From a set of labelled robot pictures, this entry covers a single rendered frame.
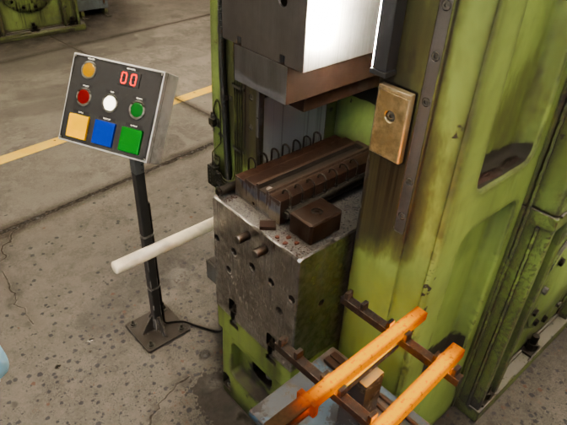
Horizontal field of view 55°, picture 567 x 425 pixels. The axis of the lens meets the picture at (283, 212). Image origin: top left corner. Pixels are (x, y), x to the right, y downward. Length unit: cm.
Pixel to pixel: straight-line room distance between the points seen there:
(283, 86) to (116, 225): 195
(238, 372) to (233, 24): 125
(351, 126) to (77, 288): 154
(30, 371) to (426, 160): 179
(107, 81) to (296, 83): 71
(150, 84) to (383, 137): 76
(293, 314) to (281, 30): 75
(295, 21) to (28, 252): 214
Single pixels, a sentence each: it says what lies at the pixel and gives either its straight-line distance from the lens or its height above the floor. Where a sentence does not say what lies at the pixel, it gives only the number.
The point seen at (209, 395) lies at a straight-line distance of 224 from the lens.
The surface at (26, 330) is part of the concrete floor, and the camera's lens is 262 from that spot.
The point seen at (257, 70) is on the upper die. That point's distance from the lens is 137.
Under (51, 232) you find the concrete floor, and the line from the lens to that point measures 314.
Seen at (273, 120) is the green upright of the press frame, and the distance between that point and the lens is 170.
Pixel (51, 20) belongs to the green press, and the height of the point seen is 12.
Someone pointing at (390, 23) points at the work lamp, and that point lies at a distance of 119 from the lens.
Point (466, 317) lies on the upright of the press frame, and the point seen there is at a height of 51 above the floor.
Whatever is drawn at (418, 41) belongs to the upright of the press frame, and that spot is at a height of 146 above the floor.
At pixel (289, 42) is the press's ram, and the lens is 126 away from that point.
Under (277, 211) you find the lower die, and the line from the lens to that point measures 148.
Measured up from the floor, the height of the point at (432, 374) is 95.
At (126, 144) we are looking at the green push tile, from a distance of 174.
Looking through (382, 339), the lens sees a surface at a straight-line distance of 119.
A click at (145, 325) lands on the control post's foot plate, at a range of 249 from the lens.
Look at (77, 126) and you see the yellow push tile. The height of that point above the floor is 101.
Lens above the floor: 181
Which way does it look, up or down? 35 degrees down
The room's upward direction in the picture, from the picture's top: 3 degrees clockwise
